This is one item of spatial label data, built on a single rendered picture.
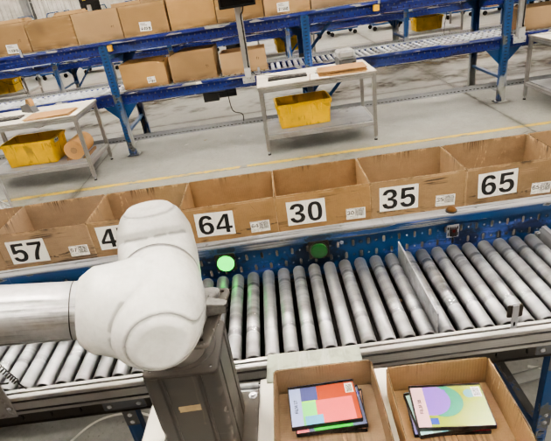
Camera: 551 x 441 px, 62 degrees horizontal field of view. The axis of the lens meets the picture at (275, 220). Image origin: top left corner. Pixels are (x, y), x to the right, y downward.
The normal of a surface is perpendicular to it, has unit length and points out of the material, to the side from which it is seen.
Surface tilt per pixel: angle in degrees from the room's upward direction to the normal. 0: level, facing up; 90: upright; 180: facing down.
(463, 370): 90
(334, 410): 0
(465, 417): 0
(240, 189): 89
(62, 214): 89
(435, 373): 89
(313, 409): 0
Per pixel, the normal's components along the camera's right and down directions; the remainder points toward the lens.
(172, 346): 0.32, 0.36
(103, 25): 0.06, 0.46
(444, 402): -0.14, -0.87
